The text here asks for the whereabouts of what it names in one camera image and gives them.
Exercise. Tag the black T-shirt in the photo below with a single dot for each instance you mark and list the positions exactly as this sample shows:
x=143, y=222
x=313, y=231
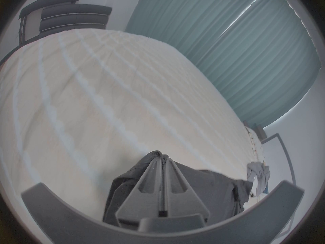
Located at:
x=215, y=187

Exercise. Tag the pile of clothes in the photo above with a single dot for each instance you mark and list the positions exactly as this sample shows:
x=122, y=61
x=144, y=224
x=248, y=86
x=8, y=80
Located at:
x=259, y=177

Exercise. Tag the blue-green curtain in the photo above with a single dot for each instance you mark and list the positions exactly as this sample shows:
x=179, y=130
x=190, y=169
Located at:
x=190, y=11
x=266, y=72

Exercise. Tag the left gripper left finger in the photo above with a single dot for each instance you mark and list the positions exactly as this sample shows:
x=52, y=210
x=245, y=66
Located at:
x=142, y=199

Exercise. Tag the dark grey chest of drawers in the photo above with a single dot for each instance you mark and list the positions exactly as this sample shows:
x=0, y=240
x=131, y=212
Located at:
x=71, y=16

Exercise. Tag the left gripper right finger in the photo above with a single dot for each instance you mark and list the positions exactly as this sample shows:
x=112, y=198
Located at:
x=182, y=199

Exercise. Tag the bed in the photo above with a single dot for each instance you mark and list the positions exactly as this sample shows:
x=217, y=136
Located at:
x=101, y=98

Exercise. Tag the white printed pillow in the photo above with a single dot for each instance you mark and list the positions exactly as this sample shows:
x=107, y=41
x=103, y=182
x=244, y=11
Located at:
x=255, y=146

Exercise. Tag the grey bedside table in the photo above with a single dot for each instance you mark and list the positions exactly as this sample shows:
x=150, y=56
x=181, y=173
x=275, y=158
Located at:
x=261, y=132

